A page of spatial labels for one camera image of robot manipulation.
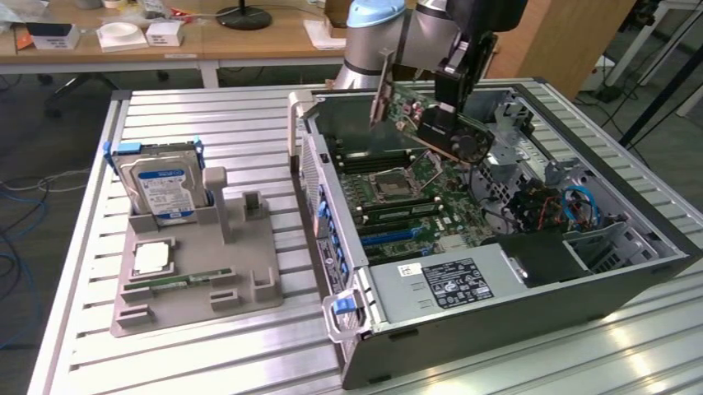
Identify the plain white box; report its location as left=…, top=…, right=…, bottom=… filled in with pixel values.
left=144, top=21, right=186, bottom=48

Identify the grey metal disk bay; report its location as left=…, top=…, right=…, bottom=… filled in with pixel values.
left=562, top=221, right=660, bottom=275

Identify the CPU socket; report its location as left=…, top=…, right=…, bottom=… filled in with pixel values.
left=366, top=166, right=421, bottom=199

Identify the white round container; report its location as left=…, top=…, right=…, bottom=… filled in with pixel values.
left=96, top=22, right=152, bottom=53

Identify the perforated metal drive cage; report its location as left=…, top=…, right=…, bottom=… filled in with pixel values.
left=469, top=121, right=545, bottom=199

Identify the black chair base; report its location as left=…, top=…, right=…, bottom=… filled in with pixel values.
left=37, top=73, right=120, bottom=120

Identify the blue expansion slot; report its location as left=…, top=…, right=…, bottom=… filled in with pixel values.
left=357, top=227, right=420, bottom=249

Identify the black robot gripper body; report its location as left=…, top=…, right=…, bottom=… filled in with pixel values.
left=436, top=0, right=530, bottom=80

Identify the black and red wire bundle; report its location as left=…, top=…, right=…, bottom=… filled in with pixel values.
left=513, top=184, right=568, bottom=232

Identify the grey power supply unit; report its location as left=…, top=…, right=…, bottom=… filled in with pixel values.
left=365, top=242, right=528, bottom=326

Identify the black RAM stick in slot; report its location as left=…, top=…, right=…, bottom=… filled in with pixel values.
left=356, top=196, right=444, bottom=225

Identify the green RAM stick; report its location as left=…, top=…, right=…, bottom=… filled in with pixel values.
left=124, top=267, right=233, bottom=293

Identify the metal socket cover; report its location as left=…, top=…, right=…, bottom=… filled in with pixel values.
left=406, top=151, right=450, bottom=193

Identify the brown cardboard box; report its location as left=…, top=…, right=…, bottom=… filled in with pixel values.
left=322, top=0, right=353, bottom=30

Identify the black lamp base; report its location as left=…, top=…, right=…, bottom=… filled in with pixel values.
left=214, top=0, right=274, bottom=31

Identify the clear plastic bag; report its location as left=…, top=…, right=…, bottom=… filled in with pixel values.
left=0, top=0, right=52, bottom=35

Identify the green motherboard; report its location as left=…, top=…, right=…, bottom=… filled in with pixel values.
left=322, top=135, right=494, bottom=267

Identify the RAM stick with white label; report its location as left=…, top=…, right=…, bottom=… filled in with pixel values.
left=333, top=149, right=413, bottom=163

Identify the white paper stack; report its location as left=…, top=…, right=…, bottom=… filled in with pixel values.
left=301, top=19, right=349, bottom=52

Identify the silver CPU chip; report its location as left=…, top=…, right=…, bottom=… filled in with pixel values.
left=132, top=243, right=173, bottom=277

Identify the wooden desk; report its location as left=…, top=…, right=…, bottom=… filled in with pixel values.
left=0, top=0, right=501, bottom=77

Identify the grey parts rack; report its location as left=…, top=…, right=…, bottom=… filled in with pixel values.
left=109, top=164, right=285, bottom=340

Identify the graphics card with black fan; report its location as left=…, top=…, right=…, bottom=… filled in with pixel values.
left=368, top=48, right=496, bottom=166

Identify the wooden cabinet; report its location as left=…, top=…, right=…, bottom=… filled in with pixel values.
left=488, top=0, right=638, bottom=100

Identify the white box with black top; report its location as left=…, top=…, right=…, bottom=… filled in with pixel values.
left=25, top=21, right=82, bottom=51

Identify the white floor cable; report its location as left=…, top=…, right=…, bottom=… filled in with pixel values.
left=0, top=166, right=90, bottom=195

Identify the black slanted stand pole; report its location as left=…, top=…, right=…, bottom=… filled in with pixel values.
left=618, top=15, right=703, bottom=147

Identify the hard disk in blue caddy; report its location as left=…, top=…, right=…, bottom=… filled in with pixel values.
left=102, top=139, right=214, bottom=228

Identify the open black PC case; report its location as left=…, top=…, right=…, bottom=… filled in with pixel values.
left=285, top=77, right=703, bottom=391

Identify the blue wire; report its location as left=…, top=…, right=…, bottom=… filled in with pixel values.
left=558, top=184, right=605, bottom=231

